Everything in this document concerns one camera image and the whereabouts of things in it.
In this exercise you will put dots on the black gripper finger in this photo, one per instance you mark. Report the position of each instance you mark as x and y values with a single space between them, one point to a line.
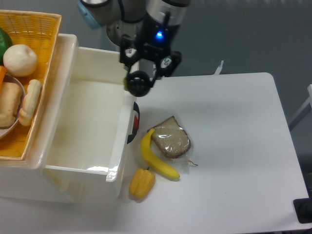
129 51
166 66

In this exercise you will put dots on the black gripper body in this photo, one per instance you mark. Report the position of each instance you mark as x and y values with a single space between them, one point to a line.
155 40

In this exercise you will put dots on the dark purple mangosteen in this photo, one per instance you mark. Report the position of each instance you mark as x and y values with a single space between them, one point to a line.
137 83

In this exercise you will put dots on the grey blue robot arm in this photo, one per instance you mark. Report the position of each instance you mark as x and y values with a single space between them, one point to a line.
100 13

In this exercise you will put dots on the white upper drawer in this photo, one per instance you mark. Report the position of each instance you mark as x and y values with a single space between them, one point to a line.
95 122

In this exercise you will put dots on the white drawer cabinet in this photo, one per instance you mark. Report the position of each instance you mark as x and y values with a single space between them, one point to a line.
29 178

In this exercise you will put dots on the wrapped brown bread slice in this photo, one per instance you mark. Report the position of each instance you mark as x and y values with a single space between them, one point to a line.
173 144

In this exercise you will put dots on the yellow banana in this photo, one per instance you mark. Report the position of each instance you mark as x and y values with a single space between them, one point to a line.
155 162

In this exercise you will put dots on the beige bread roll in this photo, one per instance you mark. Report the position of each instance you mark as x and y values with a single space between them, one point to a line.
29 103

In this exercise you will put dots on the white round onion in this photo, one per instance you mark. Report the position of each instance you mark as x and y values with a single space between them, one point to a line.
20 60

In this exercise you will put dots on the yellow bell pepper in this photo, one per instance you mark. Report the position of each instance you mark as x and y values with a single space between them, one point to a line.
141 184

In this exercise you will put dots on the green pepper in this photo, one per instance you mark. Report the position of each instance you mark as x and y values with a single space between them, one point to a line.
5 43

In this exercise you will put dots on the tan bread loaf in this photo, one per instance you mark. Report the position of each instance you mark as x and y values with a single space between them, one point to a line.
10 96

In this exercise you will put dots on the orange carrot piece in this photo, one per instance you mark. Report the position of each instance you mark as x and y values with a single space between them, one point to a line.
3 71

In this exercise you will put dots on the grey plate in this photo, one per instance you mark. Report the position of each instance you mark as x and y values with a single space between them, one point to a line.
5 130

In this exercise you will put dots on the black device at edge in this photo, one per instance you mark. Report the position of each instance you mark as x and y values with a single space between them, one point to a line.
303 209

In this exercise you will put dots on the white frame at right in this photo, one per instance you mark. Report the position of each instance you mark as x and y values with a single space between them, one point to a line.
302 111

